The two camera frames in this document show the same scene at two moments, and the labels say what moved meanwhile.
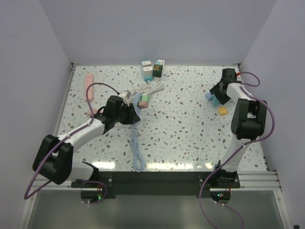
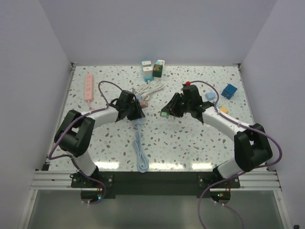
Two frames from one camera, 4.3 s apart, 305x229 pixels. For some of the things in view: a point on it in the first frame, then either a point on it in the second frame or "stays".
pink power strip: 88,80 stays
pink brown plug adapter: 142,104 stays
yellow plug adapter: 222,110 stays
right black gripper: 214,91 → 172,106
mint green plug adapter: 145,98 → 165,114
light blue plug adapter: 208,96 stays
